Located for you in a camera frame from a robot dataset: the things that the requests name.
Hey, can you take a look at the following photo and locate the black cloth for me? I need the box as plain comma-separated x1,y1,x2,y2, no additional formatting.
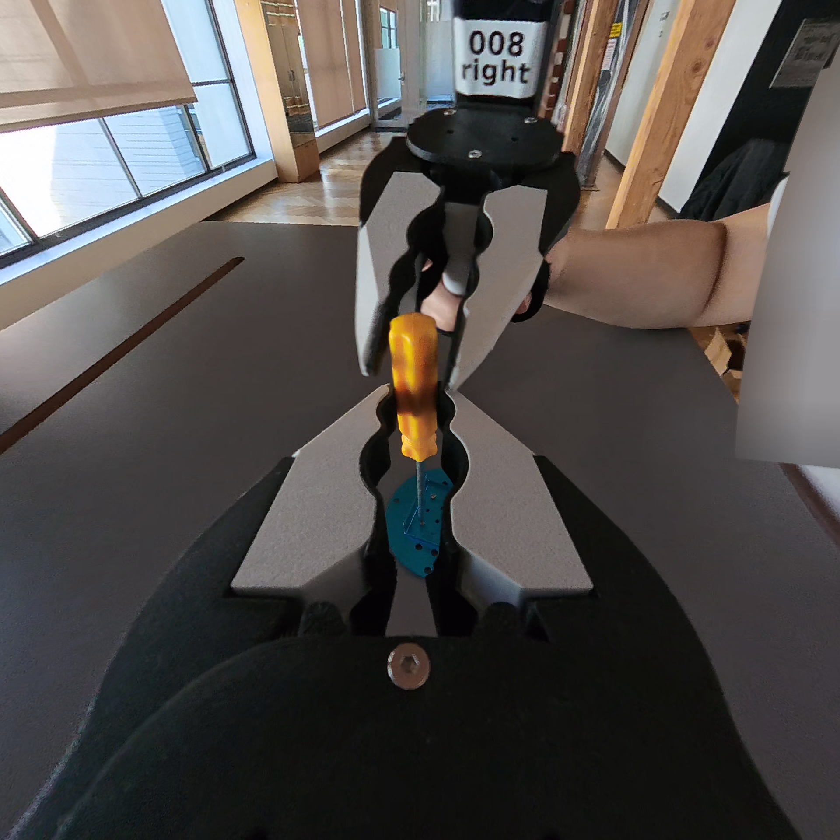
679,138,788,221

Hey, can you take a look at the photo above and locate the glass door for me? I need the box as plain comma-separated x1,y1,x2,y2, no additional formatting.
371,0,460,126

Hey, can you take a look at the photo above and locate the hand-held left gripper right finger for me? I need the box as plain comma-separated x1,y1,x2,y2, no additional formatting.
425,390,595,636

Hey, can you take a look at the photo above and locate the person's right forearm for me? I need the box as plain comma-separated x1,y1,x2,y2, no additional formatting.
548,202,772,329

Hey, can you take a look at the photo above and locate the large window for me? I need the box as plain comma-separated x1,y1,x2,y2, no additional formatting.
0,0,277,263

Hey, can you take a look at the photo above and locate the cardboard box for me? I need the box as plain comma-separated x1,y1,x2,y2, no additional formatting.
692,325,746,395

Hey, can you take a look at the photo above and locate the blue round metal plate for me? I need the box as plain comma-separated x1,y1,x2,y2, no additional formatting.
387,465,457,578

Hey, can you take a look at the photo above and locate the wall sign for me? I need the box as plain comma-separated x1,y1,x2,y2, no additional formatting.
771,18,834,89

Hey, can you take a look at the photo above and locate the wooden post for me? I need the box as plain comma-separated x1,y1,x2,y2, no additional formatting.
561,0,624,191
233,0,322,185
607,0,729,231

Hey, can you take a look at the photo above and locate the beige roller blind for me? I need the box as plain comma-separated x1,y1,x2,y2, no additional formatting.
0,0,199,132

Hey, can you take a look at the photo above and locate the grey desk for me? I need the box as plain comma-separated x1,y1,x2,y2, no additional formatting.
0,220,840,840

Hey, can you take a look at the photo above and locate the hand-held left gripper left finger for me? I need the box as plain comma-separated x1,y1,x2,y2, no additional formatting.
230,386,396,636

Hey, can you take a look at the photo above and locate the yellow screwdriver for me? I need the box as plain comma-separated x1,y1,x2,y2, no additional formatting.
388,314,439,527

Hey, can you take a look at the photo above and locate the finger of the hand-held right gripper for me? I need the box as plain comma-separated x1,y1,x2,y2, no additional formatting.
449,187,551,391
354,174,447,376

